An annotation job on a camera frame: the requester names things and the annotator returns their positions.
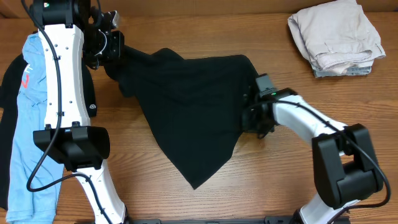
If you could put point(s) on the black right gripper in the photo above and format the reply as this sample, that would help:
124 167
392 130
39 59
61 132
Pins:
246 126

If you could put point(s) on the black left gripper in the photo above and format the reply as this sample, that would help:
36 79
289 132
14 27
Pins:
117 38

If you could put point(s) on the black t-shirt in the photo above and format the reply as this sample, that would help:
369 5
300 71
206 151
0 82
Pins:
193 106

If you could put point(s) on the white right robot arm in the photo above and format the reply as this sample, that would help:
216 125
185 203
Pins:
345 166

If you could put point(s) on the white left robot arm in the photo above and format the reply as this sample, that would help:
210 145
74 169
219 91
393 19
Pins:
75 34

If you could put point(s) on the black garment with logo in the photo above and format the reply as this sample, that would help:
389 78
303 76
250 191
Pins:
9 88

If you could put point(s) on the folded beige trousers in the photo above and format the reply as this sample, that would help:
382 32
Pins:
335 36

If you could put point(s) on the folded denim jeans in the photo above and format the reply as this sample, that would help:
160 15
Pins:
351 71

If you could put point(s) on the light blue t-shirt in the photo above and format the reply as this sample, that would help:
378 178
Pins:
25 206

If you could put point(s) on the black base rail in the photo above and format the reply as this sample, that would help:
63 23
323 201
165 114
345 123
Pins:
242 220

